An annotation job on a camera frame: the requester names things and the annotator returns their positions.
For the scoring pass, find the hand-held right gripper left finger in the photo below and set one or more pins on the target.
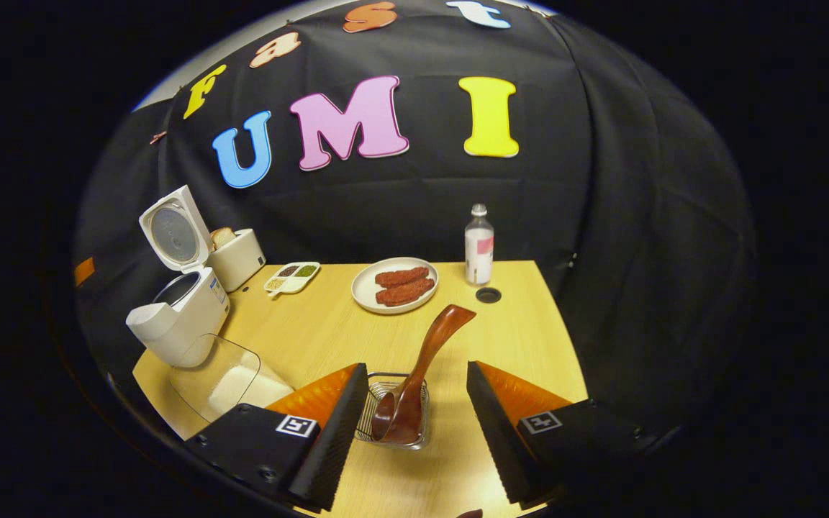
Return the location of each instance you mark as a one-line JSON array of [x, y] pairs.
[[335, 446]]

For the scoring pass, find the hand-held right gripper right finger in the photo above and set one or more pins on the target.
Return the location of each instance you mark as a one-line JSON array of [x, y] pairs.
[[497, 439]]

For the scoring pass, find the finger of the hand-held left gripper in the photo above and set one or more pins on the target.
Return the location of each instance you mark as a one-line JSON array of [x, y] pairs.
[[84, 272]]

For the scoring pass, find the brown wooden spoon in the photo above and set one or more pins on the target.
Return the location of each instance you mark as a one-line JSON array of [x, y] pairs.
[[429, 352]]

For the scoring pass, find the white rice cooker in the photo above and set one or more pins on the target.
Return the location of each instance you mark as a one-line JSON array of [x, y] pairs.
[[184, 324]]

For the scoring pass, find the clear plastic rice container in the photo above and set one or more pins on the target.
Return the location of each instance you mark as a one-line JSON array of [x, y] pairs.
[[234, 388]]

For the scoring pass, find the toasted bread slice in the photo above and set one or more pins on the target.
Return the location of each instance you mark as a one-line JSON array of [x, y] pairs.
[[224, 237]]

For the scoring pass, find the black table grommet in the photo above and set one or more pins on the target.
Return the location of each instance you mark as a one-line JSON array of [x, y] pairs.
[[488, 294]]

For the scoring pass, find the copper cloth clip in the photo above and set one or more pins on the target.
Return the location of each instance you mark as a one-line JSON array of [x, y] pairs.
[[158, 137]]

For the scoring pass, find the white toaster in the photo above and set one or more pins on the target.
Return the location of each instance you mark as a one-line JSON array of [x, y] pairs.
[[238, 262]]

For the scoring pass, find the white round plate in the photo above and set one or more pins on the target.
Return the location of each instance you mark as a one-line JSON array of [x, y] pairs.
[[364, 288]]

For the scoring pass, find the white divided dish of beans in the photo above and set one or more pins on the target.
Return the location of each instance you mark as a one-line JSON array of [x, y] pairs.
[[281, 286]]

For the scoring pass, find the red sausage piece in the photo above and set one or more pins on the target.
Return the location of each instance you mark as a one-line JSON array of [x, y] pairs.
[[406, 292], [401, 276]]

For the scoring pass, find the clear bottle with pink label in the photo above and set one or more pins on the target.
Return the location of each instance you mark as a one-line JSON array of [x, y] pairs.
[[479, 252]]

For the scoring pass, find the black backdrop cloth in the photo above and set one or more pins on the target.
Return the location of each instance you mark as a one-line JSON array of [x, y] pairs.
[[637, 216]]

